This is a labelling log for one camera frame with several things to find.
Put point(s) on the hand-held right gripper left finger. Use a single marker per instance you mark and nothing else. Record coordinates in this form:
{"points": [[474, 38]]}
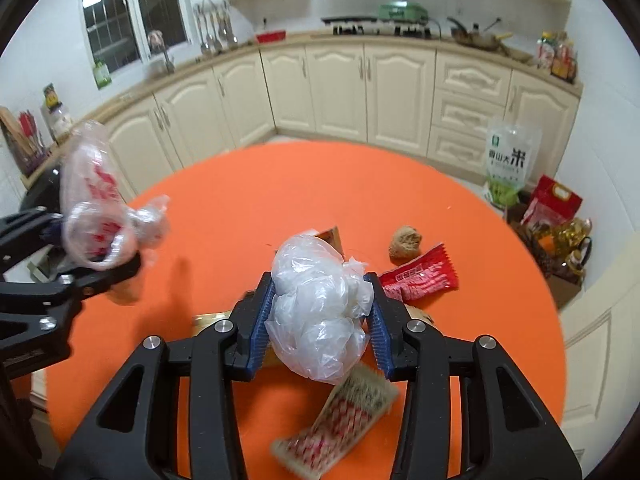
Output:
{"points": [[260, 330]]}

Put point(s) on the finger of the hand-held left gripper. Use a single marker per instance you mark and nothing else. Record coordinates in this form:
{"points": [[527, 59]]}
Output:
{"points": [[90, 285], [25, 232]]}

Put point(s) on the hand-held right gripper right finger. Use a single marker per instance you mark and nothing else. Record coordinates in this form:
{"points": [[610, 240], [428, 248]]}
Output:
{"points": [[377, 330]]}

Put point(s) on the white plastic bag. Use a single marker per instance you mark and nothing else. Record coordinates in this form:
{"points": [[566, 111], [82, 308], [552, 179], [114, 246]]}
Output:
{"points": [[310, 310]]}

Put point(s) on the clear plastic bag red print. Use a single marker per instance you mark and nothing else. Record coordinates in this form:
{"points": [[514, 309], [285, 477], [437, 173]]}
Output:
{"points": [[95, 195]]}

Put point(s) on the red snack wrapper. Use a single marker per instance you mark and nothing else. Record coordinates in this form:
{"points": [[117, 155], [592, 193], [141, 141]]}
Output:
{"points": [[425, 275]]}

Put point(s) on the wooden knife rack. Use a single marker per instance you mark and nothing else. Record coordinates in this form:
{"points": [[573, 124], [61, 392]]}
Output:
{"points": [[25, 145]]}

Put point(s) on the brown walnut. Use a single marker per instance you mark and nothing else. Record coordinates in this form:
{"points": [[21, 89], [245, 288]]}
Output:
{"points": [[405, 244]]}

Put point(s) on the red white striped packet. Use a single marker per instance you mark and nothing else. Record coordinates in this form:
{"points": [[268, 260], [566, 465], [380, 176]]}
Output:
{"points": [[340, 420]]}

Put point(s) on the brown card piece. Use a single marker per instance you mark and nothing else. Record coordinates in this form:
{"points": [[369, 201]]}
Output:
{"points": [[332, 240]]}

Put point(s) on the white label bottle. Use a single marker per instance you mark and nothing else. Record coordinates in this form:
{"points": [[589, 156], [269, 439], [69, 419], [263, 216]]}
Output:
{"points": [[61, 122]]}

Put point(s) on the round orange table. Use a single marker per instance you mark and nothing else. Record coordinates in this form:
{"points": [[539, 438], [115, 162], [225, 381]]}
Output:
{"points": [[225, 210]]}

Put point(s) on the dark sauce bottle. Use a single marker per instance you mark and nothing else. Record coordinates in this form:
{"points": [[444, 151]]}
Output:
{"points": [[49, 95]]}

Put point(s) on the green label bottle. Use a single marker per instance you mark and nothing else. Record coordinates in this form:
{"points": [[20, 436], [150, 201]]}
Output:
{"points": [[102, 75]]}

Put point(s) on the large cardboard box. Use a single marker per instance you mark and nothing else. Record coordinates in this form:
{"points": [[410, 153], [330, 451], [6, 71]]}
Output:
{"points": [[565, 287]]}

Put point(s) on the yellow oil bottle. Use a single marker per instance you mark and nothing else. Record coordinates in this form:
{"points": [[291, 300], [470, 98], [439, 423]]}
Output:
{"points": [[567, 237]]}

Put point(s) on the clear green rice bag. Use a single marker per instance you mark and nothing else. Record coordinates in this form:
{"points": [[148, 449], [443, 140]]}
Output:
{"points": [[510, 160]]}

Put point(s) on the cream door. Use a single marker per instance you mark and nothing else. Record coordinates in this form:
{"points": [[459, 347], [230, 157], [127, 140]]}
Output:
{"points": [[595, 360]]}

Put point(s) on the red gift box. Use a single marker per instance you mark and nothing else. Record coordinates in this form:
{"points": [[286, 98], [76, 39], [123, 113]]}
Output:
{"points": [[555, 200]]}

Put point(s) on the metal faucet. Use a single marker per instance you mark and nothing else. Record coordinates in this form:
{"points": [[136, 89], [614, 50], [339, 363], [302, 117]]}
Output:
{"points": [[166, 57]]}

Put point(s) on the kitchen window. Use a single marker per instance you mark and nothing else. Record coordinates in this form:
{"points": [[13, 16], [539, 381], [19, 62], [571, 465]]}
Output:
{"points": [[115, 20]]}

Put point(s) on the cream lower cabinets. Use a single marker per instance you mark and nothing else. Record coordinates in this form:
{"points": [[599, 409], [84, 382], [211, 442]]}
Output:
{"points": [[335, 90]]}

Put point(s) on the hanging kitchen utensils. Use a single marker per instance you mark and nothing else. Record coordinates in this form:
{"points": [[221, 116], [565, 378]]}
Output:
{"points": [[215, 30]]}

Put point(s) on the red plastic basin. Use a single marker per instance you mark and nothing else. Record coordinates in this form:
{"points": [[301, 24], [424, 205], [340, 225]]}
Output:
{"points": [[270, 36]]}

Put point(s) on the black gas stove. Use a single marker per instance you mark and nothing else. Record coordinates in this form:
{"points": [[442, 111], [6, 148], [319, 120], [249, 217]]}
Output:
{"points": [[375, 29]]}

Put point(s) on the metal wok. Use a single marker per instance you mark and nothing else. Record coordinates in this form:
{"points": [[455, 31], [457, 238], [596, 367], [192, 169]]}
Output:
{"points": [[475, 39]]}

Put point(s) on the green electric pot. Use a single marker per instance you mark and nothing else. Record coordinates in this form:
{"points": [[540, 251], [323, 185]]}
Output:
{"points": [[402, 11]]}

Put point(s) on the cluster of condiment bottles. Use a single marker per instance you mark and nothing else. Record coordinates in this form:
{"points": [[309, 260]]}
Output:
{"points": [[557, 55]]}

